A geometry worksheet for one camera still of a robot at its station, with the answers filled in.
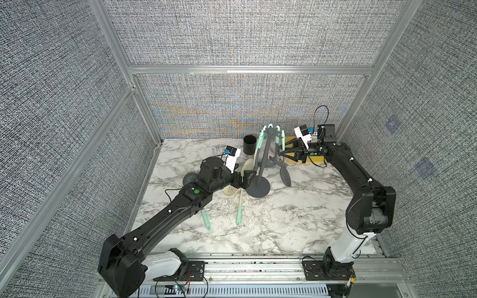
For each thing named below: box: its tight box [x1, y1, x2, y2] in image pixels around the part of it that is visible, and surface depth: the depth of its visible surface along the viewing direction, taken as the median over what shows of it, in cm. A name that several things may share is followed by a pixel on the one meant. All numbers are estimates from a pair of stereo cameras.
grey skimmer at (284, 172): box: [280, 129, 292, 187], surface depth 90 cm
